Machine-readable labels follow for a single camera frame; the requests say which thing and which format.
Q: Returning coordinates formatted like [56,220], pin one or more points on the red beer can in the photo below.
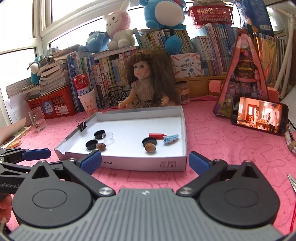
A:
[82,84]

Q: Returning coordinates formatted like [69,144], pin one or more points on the pink bunny tablecloth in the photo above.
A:
[217,138]

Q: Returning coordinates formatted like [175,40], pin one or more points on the person's left hand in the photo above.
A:
[6,208]

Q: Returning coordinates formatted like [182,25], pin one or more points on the clear glass cup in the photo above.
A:
[37,119]

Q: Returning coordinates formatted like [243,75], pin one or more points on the black binder clip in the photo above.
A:
[81,125]

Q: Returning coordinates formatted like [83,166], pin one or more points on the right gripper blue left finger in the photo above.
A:
[91,162]

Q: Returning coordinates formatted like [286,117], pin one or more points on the light blue hair clip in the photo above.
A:
[170,139]

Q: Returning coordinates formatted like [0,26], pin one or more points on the red handled scissors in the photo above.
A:
[292,181]

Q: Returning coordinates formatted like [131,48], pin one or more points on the white punch tool box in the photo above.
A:
[186,65]

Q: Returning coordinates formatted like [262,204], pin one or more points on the smartphone playing video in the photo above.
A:
[266,116]

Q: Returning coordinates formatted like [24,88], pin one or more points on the small red mesh basket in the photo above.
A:
[201,15]

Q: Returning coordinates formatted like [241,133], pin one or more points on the stack of books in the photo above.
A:
[53,71]

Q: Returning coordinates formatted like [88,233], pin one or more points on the white cardboard box tray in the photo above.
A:
[130,127]

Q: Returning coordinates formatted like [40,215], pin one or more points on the pink white bunny plush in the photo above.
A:
[118,28]

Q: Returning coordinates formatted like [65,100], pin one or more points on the pink triangular dollhouse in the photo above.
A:
[245,77]

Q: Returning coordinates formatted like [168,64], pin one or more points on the red crayon piece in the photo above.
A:
[158,136]

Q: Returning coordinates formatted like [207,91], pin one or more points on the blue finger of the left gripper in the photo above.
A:
[37,154]

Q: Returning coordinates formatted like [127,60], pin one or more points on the black round cap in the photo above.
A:
[98,134]
[150,140]
[91,144]

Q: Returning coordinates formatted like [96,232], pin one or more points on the row of upright books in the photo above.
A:
[202,42]

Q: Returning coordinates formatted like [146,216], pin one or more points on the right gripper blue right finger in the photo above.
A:
[199,163]

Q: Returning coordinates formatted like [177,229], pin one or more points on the small brown lidded jar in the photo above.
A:
[183,93]

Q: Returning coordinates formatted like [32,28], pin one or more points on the blue white plush toy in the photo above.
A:
[166,14]

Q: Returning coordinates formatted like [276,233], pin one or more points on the white paper cup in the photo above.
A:
[89,102]

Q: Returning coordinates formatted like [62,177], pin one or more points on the blue plush toy lying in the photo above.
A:
[96,42]

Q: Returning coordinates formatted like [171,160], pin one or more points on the brown hazelnut under clip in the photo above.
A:
[150,147]

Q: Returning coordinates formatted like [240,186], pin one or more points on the miniature black bicycle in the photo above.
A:
[115,95]

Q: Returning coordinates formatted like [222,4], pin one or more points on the red plastic basket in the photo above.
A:
[56,104]

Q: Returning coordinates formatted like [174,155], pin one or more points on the blue cardboard box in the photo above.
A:
[258,16]

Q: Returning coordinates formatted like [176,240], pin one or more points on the blue penguin plush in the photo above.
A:
[34,67]

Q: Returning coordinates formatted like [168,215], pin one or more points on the brown haired doll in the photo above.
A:
[150,76]

